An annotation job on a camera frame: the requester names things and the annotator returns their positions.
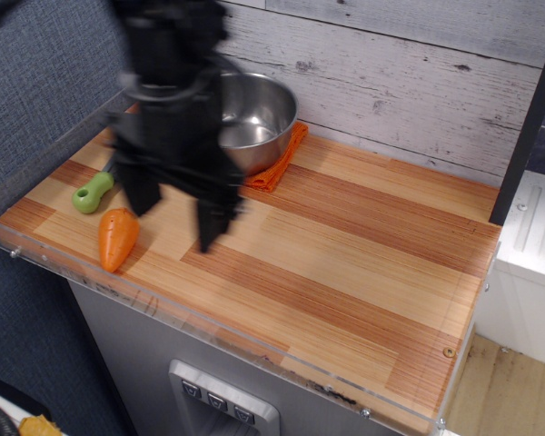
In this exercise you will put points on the white ribbed box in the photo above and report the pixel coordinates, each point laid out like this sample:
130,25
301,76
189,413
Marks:
511,308

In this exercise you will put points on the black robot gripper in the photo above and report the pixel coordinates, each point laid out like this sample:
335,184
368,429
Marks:
173,139

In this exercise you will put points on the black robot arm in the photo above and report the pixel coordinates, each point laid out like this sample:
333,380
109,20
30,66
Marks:
55,58

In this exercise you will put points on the orange toy carrot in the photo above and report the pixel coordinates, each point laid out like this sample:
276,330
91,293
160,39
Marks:
118,232

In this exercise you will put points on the orange folded cloth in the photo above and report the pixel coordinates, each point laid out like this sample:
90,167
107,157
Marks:
267,180

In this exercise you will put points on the grey toy fridge cabinet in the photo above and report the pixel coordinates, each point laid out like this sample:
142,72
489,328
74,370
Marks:
137,350

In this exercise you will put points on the green handled grey spatula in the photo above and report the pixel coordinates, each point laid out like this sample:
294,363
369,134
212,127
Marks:
87,198

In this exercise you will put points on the yellow tape object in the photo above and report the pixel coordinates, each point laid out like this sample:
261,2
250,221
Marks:
38,426

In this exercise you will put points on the black right vertical post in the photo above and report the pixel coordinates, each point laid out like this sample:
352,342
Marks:
521,154

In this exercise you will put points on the silver dispenser button panel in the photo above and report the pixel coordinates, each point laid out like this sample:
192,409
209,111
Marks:
210,406

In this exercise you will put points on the clear acrylic table guard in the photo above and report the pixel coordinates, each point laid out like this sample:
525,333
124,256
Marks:
356,277

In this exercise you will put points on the silver metal bowl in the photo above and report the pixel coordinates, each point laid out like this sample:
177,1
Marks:
259,113

